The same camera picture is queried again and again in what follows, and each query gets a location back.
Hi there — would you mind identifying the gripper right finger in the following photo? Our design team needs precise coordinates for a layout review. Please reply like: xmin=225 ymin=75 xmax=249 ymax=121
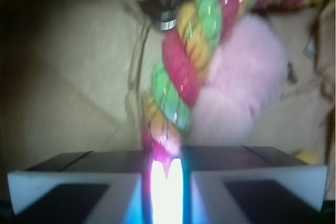
xmin=182 ymin=146 xmax=328 ymax=223

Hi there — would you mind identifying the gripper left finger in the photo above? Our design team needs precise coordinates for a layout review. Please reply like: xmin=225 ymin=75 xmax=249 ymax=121
xmin=7 ymin=151 xmax=147 ymax=223

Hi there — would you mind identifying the multicolored twisted rope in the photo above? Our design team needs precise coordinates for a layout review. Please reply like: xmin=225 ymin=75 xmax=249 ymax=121
xmin=141 ymin=0 xmax=324 ymax=162

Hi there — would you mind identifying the pink plush toy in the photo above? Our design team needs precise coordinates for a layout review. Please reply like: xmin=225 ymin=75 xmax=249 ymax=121
xmin=185 ymin=14 xmax=288 ymax=145

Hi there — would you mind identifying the brown paper bag bin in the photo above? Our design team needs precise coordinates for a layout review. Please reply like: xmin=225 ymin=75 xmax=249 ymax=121
xmin=1 ymin=0 xmax=335 ymax=170

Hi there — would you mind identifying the black round keychain fob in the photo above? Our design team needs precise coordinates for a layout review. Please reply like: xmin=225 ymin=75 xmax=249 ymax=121
xmin=148 ymin=0 xmax=184 ymax=31

